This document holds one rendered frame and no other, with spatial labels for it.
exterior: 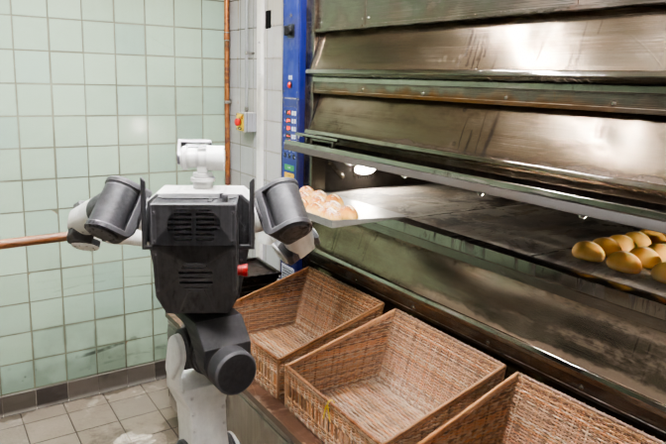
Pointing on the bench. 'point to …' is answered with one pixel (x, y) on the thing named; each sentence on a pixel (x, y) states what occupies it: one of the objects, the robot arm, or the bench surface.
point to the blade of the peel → (359, 215)
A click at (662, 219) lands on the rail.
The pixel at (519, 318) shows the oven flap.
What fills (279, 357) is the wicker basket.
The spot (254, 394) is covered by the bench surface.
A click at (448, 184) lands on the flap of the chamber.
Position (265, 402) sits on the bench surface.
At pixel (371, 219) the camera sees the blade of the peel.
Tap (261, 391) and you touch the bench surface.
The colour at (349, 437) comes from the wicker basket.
